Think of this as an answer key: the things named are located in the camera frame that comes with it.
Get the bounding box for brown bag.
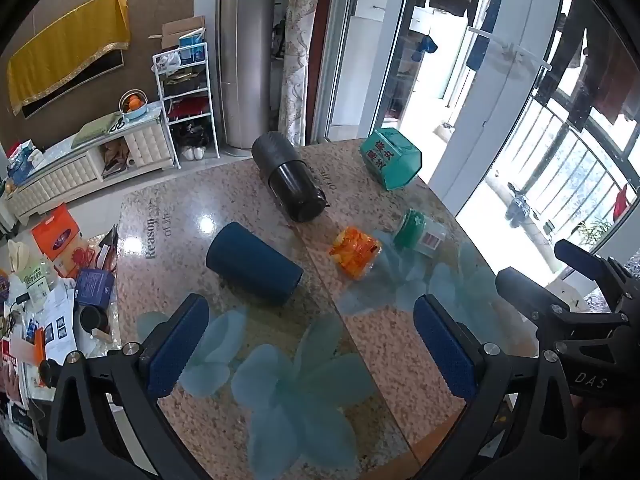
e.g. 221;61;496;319
102;139;132;176

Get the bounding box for potted plant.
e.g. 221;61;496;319
575;217;613;248

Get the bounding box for cardboard box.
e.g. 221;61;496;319
148;16;207;56

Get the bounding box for black mug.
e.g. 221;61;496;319
79;305;112;343

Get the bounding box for black shoes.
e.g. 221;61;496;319
172;125;210;148

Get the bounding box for dark blue cup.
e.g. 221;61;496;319
206;221;305;306

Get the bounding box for white plastic bag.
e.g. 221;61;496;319
155;51;182;74

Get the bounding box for orange paper bag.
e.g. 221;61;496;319
31;203;88;277

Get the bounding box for silver cylindrical air conditioner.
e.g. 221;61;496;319
218;0;278;157

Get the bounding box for white tufted cabinet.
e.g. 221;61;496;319
5;102;173;226

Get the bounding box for green cushion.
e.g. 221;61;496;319
71;112;123;150

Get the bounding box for blue carton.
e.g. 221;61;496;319
75;267;117;309

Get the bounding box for red cloth item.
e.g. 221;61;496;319
167;99;207;122

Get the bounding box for dark hanging clothes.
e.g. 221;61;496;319
542;0;640;126

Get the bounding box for black television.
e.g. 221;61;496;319
22;50;125;120

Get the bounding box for blue tissue pack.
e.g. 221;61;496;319
179;30;207;63

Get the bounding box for black ribbed tumbler cup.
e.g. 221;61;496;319
251;131;331;223

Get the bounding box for green paper box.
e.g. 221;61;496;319
360;127;422;192

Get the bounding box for red and black bag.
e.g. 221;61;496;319
95;225;121;273

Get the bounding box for dark blue hanging garment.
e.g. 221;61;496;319
467;0;503;72

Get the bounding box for bowl of oranges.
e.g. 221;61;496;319
118;89;149;120

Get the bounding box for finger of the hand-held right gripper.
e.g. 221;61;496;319
495;266;628;329
553;239;632;312

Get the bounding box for metal balcony railing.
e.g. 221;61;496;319
500;95;640;241

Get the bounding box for white metal rack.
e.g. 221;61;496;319
151;45;221;161

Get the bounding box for pile of papers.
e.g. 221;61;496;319
0;275;81;401

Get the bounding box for person's right hand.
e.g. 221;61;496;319
570;394;640;442

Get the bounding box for orange snack packet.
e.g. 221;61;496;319
327;226;383;281

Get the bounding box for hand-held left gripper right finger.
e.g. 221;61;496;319
413;294;583;480

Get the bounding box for yellow cloth with gold trim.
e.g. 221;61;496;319
6;0;132;117

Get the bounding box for patterned beige curtain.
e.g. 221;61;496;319
277;0;321;148

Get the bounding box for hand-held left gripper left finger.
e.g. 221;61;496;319
45;292;211;480

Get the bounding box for clear jar with green lid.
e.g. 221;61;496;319
392;208;447;261

